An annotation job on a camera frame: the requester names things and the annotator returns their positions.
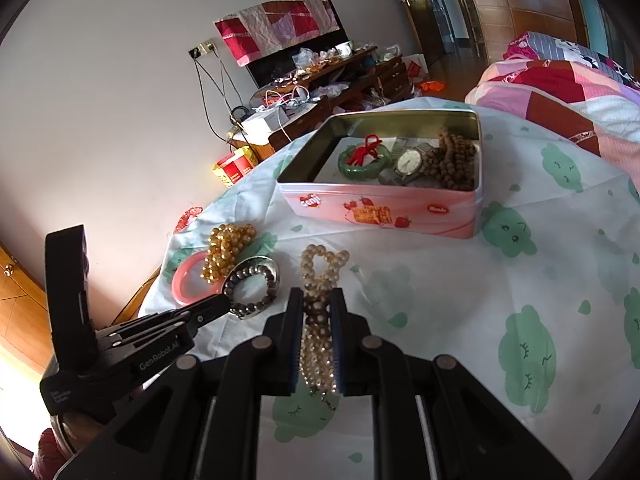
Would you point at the pink bangle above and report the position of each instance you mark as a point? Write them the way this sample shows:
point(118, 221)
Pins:
point(188, 286)

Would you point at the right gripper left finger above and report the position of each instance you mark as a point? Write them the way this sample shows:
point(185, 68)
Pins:
point(200, 420)

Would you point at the white box on cabinet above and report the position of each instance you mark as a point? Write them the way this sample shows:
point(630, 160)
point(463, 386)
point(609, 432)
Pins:
point(262, 124)

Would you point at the wooden wardrobe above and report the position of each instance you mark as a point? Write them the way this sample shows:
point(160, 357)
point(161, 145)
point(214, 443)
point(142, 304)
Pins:
point(483, 28)

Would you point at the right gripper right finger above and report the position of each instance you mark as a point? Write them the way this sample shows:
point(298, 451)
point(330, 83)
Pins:
point(432, 419)

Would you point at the orange item on floor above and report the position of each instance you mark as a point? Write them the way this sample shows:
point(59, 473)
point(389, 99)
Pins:
point(429, 86)

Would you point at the pink biscuit tin box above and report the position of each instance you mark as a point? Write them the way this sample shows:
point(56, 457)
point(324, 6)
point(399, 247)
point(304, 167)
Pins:
point(446, 202)

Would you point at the bin with red liner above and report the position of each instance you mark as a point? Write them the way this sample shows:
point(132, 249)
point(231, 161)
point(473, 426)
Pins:
point(187, 217)

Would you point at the green jade bangle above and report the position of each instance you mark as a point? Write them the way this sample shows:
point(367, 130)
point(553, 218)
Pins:
point(369, 171)

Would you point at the cloud print tablecloth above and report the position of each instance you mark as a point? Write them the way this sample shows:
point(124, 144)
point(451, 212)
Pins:
point(542, 306)

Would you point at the silver wrist watch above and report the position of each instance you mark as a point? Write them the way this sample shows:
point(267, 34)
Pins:
point(409, 166)

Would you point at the red knot tassel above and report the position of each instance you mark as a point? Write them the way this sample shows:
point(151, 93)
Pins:
point(365, 152)

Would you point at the newspaper sheet in tin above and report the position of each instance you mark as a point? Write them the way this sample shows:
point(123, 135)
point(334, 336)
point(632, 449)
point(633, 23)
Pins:
point(329, 172)

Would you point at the person hand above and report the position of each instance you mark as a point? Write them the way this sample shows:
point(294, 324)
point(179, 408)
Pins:
point(69, 434)

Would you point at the patchwork cloth cover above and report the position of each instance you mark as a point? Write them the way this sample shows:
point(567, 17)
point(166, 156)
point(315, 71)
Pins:
point(275, 25)

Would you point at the wall power socket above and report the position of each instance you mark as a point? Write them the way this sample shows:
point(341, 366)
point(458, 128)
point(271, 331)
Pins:
point(202, 49)

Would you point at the black television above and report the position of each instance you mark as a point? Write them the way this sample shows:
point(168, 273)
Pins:
point(289, 60)

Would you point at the patchwork quilt bed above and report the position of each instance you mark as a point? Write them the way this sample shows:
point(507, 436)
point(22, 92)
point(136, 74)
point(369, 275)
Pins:
point(579, 94)

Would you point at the wooden tv cabinet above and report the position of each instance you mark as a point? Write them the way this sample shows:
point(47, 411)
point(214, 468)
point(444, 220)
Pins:
point(303, 100)

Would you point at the red yellow gift bag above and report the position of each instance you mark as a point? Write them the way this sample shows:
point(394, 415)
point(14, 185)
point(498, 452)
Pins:
point(235, 166)

